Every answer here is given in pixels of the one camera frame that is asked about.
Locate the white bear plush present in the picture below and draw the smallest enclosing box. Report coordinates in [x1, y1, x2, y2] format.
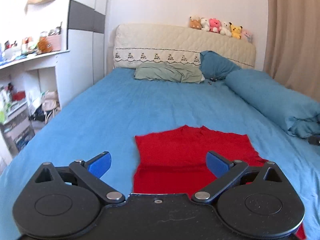
[219, 21, 232, 37]

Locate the cream quilted headboard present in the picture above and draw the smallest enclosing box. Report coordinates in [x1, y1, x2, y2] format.
[113, 23, 256, 69]

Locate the pink plush toy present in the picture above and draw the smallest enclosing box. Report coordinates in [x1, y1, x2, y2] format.
[209, 18, 221, 34]

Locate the white shelf desk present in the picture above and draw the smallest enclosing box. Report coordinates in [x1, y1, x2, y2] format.
[1, 50, 72, 159]

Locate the orange bear plush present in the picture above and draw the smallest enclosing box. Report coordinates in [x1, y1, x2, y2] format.
[37, 37, 53, 54]

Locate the white plush toy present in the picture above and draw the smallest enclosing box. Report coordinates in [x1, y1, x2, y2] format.
[200, 17, 210, 31]

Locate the beige handbag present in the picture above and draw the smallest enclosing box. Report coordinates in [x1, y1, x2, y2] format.
[41, 90, 61, 124]

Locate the beige curtain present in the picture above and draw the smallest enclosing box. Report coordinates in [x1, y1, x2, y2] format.
[264, 0, 319, 100]

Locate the white grey wardrobe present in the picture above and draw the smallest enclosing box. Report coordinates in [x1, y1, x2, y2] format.
[56, 0, 107, 106]

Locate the blue bed sheet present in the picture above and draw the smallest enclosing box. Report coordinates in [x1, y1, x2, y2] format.
[1, 68, 319, 239]

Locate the rolled teal duvet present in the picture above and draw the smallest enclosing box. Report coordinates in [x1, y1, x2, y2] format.
[225, 69, 319, 139]

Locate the pink storage basket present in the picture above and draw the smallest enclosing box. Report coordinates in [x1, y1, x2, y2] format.
[46, 35, 62, 51]

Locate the yellow pikachu plush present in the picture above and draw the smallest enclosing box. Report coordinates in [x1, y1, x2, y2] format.
[229, 22, 242, 40]

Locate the red box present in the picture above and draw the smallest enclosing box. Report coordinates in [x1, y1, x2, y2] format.
[12, 91, 26, 101]

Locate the red knit sweater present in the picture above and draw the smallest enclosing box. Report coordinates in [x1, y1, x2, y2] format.
[132, 125, 307, 240]

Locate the teal pillow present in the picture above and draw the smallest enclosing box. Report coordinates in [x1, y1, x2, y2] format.
[200, 50, 241, 80]

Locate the light pink plush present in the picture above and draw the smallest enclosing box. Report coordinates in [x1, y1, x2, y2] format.
[241, 29, 253, 43]

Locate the green pillow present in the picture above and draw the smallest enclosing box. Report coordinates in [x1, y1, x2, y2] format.
[134, 62, 205, 83]

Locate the brown plush toy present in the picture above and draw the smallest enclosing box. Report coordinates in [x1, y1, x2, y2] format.
[189, 16, 202, 30]

